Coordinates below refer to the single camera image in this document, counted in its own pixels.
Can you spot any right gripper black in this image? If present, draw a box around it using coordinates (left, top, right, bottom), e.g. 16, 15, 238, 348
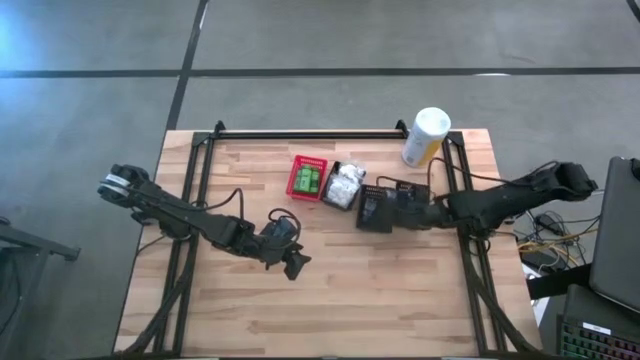
383, 192, 452, 232

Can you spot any black computer case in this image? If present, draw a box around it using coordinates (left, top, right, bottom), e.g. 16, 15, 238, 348
562, 283, 640, 334

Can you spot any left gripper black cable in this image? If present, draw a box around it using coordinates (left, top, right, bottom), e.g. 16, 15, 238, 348
267, 207, 303, 247

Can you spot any black flat bar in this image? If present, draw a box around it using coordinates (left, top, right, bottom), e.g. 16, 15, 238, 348
524, 262, 594, 301

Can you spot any black stand leg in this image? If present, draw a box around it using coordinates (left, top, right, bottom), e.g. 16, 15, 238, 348
0, 216, 82, 360

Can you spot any black plastic slotted basket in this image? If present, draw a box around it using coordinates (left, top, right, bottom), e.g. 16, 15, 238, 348
394, 180, 431, 204
355, 183, 397, 234
320, 160, 368, 212

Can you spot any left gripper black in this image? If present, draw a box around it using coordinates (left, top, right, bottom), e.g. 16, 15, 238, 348
239, 228, 313, 282

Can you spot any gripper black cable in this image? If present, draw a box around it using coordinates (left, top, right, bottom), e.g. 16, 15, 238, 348
267, 207, 303, 247
375, 156, 560, 200

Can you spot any yellow floor cable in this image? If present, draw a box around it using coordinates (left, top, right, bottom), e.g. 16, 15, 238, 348
517, 228, 600, 255

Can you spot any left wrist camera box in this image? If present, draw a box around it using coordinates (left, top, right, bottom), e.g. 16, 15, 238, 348
260, 217, 297, 241

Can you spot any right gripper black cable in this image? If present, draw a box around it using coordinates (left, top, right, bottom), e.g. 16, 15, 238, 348
375, 156, 560, 200

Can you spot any grey laptop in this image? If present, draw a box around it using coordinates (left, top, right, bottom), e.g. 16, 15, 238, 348
588, 155, 640, 314

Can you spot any white and yellow wipes canister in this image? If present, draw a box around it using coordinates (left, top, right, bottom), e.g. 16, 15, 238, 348
400, 106, 452, 169

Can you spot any black power brick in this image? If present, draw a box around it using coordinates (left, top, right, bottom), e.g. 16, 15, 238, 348
521, 249, 557, 274

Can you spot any backlit computer keyboard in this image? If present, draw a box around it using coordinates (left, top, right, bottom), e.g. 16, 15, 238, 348
557, 319, 640, 360

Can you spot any red plastic slotted basket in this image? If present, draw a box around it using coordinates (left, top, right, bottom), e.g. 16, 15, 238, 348
285, 154, 330, 203

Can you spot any black metal table frame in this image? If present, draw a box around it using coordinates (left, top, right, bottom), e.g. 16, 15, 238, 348
119, 119, 540, 359

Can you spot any black power adapter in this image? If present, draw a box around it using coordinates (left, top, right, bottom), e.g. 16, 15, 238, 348
534, 213, 565, 237

